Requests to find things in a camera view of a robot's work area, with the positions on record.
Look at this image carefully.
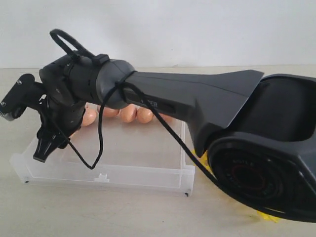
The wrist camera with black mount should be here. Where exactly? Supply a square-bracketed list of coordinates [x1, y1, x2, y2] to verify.
[0, 74, 47, 121]

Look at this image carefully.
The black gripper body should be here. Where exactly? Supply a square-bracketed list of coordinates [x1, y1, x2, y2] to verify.
[37, 98, 86, 150]

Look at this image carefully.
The yellow plastic egg tray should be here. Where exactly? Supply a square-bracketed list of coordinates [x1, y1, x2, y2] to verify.
[192, 149, 281, 223]

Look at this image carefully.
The black cable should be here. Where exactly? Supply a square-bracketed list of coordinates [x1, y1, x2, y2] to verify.
[39, 29, 294, 219]

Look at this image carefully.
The clear plastic drawer bin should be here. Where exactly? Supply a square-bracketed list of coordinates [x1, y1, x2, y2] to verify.
[10, 117, 196, 197]

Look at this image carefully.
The brown egg second row left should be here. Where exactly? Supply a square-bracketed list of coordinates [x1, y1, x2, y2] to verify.
[81, 108, 97, 126]

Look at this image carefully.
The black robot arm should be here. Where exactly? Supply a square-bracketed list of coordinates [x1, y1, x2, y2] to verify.
[34, 54, 316, 223]

